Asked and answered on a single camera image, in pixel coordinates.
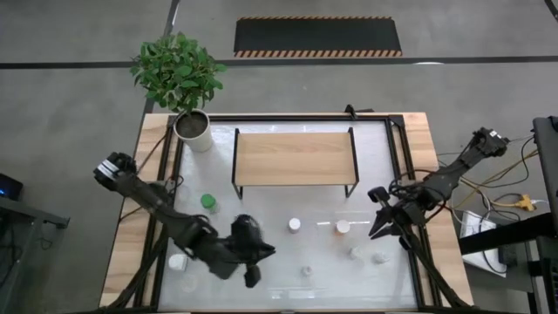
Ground black desk bar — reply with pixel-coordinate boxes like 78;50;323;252
457;212;558;256

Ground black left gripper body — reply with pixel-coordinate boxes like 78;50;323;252
204;213;265;289

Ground white melatonin bottle blue label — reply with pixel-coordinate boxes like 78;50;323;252
167;253;189;272

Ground white round plant pot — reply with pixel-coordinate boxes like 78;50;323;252
173;108;214;154

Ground green leafy plant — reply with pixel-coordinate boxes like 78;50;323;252
129;31;228;115

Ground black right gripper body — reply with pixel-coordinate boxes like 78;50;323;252
368;186;426;249

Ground black device with blue light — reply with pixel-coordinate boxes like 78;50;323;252
0;173;24;201

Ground white papers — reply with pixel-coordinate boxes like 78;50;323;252
459;210;509;278

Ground thin black cable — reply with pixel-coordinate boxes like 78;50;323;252
134;115;178;174

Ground yellow cable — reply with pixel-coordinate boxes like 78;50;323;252
453;147;540;210

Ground black camera clamp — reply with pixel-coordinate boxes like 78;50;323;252
344;103;375;119

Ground black floor mat hazard stripes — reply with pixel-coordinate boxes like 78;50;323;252
233;16;403;58

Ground yellow power splitter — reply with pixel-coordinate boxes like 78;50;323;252
513;194;536;213

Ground wooden shelf with black frame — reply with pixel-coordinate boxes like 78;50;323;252
230;126;361;201

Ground green caffeine bottle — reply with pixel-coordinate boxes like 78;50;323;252
200;193;219;215

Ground black aluminium table frame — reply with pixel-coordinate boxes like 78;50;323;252
133;113;441;313

